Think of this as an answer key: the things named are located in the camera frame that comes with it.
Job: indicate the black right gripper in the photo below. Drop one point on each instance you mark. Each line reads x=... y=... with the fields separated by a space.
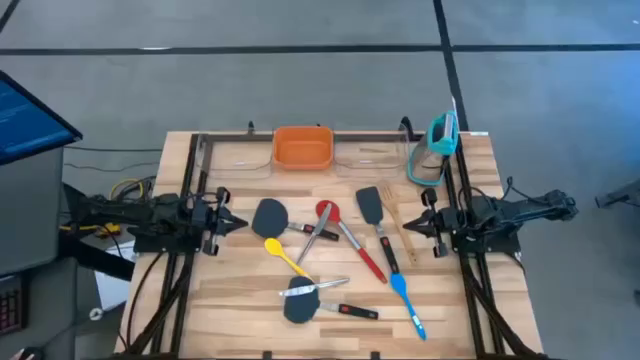
x=445 y=222

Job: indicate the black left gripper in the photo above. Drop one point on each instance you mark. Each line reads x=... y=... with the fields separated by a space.
x=207 y=220

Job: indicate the wooden slotted spatula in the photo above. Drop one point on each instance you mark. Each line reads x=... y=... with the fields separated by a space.
x=406 y=240

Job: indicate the round black spatula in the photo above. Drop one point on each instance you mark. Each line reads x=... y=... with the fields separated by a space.
x=270 y=218
x=300 y=307

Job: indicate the yellow silicone spoon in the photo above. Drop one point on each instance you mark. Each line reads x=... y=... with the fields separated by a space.
x=274 y=246

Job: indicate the rectangular black spatula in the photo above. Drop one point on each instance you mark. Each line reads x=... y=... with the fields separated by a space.
x=369 y=205

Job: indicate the red spoon steel shaft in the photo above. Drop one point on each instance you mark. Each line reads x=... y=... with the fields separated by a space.
x=372 y=265

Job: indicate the blue silicone spoon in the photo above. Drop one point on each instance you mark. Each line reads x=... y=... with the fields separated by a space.
x=398 y=285

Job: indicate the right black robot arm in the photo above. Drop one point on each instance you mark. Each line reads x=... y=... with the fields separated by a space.
x=510 y=212

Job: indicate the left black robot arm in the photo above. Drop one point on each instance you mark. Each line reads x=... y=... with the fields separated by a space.
x=125 y=215

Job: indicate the clear plastic bin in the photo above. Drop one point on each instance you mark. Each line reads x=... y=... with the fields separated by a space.
x=235 y=162
x=370 y=161

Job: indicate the black table clamp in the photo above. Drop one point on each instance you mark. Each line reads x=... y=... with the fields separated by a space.
x=251 y=129
x=407 y=129

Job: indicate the orange plastic bin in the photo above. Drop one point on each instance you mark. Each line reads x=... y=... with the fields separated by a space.
x=302 y=150

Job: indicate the yellow clamp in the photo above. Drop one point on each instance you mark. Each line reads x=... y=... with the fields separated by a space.
x=109 y=230

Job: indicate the white box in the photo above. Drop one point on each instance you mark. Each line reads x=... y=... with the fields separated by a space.
x=112 y=280

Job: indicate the black stand leg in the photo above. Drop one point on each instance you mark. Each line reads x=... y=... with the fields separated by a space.
x=620 y=195

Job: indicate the grey cabinet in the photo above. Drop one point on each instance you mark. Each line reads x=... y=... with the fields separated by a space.
x=25 y=210

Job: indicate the computer monitor blue screen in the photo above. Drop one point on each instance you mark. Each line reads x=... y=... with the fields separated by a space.
x=30 y=120

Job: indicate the black keyboard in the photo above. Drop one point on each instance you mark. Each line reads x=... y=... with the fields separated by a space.
x=10 y=310

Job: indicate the black computer mouse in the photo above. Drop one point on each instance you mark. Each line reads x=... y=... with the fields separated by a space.
x=27 y=354

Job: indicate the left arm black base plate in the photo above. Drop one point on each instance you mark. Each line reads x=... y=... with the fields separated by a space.
x=165 y=246

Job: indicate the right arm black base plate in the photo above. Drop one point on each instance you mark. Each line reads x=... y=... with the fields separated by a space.
x=490 y=245

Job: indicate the black aluminium table frame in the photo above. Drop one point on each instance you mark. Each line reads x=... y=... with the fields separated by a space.
x=477 y=300

